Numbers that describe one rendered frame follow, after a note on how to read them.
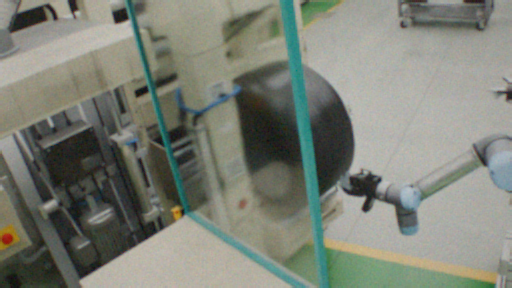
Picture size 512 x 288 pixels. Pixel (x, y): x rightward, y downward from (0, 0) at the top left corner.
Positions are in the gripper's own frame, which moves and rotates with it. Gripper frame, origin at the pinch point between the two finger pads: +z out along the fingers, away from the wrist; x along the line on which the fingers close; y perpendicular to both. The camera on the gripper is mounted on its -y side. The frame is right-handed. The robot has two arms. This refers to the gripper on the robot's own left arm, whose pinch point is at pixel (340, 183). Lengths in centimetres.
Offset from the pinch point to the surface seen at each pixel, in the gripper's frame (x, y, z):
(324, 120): 4.7, 29.5, -3.3
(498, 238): -119, -104, -9
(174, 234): 72, 24, -6
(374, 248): -66, -97, 49
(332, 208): -1.7, -15.5, 9.5
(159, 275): 84, 23, -17
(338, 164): 3.1, 11.1, -4.1
